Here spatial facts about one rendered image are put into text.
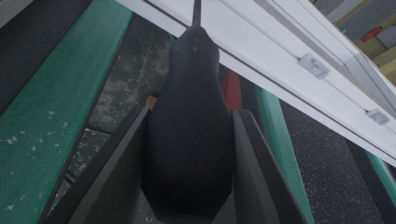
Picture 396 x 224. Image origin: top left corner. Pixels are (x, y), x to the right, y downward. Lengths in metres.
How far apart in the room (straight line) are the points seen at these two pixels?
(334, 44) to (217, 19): 0.68
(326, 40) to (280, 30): 0.60
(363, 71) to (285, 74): 0.62
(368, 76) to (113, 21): 0.82
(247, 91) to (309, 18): 0.51
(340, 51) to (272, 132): 0.70
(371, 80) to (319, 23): 0.26
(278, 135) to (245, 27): 0.13
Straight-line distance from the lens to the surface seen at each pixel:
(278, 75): 0.31
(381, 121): 0.49
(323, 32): 0.84
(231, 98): 0.67
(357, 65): 0.94
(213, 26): 0.25
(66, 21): 0.21
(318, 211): 0.86
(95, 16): 0.20
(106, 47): 0.18
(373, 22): 9.15
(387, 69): 7.73
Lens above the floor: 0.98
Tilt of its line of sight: 41 degrees down
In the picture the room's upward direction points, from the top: 48 degrees clockwise
